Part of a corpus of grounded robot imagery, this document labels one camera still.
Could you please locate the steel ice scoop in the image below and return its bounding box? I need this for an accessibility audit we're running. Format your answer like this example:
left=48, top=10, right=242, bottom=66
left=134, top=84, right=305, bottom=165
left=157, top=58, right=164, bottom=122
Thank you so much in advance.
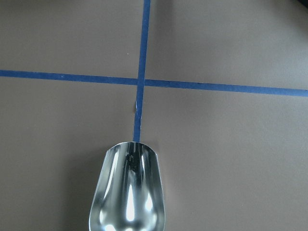
left=88, top=141, right=166, bottom=231

